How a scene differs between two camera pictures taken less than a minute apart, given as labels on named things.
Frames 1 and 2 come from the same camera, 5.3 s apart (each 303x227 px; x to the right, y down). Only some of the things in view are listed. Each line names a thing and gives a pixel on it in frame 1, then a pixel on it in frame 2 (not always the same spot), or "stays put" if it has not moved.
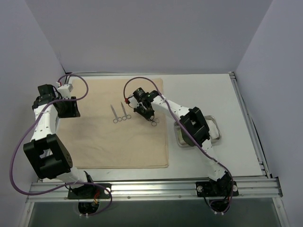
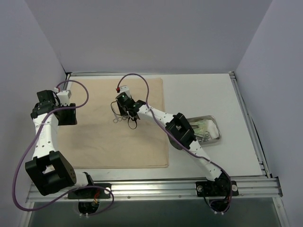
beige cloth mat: [109, 134] stays put
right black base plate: [215, 188] stays put
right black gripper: [145, 111] to [128, 111]
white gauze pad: [213, 129] stays put
